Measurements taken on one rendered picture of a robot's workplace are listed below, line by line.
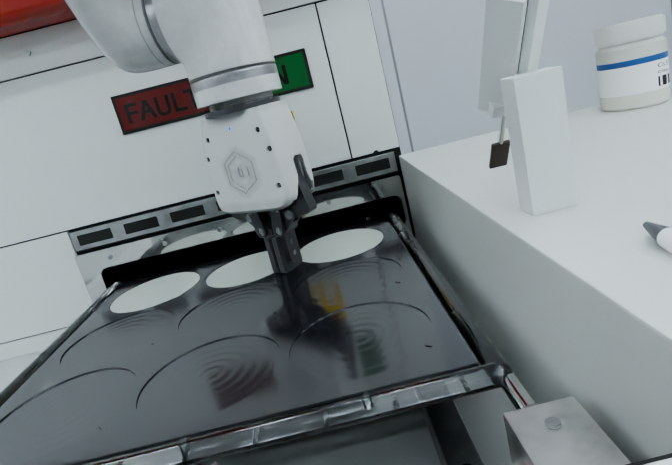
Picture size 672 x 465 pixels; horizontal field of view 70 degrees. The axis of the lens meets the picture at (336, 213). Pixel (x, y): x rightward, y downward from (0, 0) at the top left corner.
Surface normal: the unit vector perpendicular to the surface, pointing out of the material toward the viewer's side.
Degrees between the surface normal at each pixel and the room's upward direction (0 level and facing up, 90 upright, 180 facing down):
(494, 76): 114
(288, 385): 0
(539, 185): 90
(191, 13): 90
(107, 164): 90
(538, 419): 0
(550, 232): 0
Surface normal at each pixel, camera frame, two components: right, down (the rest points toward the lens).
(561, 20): 0.05, 0.24
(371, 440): -0.24, -0.94
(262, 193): -0.50, 0.33
